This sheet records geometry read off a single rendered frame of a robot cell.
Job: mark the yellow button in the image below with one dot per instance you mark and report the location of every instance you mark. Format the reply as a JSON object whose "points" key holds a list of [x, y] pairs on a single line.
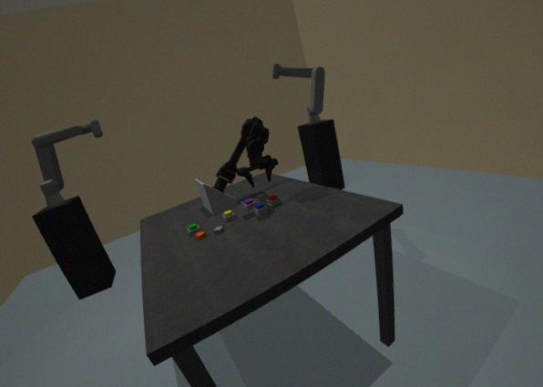
{"points": [[228, 216]]}

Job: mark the purple button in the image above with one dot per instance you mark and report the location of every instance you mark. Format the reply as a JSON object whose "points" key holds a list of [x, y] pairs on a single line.
{"points": [[249, 204]]}

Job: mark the green button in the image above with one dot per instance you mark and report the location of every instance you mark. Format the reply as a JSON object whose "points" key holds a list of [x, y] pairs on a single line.
{"points": [[194, 229]]}

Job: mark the red button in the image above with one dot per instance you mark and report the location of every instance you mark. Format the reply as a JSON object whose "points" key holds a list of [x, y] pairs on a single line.
{"points": [[273, 200]]}

